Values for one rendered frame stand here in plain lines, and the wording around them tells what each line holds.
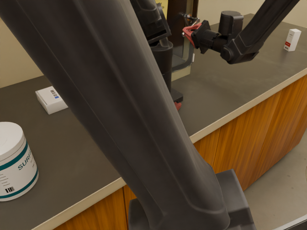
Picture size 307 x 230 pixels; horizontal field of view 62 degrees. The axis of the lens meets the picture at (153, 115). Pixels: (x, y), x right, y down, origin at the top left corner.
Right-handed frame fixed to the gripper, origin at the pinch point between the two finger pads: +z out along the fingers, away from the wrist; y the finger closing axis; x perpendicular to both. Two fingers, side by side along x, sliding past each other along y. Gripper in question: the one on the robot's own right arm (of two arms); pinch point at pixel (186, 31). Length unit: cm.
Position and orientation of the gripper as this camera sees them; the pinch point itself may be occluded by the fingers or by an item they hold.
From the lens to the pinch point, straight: 97.3
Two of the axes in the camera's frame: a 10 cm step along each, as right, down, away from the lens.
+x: -6.5, 7.5, -1.3
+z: -6.5, -4.5, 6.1
